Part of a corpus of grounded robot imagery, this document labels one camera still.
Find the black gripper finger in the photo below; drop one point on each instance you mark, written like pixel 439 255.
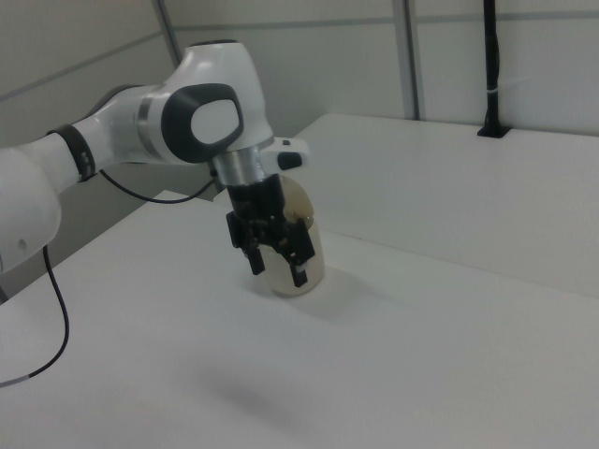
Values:
pixel 255 259
pixel 299 248

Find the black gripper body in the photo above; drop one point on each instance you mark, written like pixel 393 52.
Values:
pixel 257 198

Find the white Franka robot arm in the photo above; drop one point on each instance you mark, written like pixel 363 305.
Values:
pixel 210 117

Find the small white bin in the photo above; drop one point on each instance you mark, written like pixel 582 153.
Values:
pixel 316 262

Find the cream bin lid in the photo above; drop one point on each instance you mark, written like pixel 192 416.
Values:
pixel 299 196

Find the adjoining white table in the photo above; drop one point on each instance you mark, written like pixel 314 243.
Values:
pixel 444 196

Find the black pole with base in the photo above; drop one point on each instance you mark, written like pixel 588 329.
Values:
pixel 491 70

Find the grey partition post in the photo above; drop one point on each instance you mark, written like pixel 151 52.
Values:
pixel 414 61
pixel 168 33

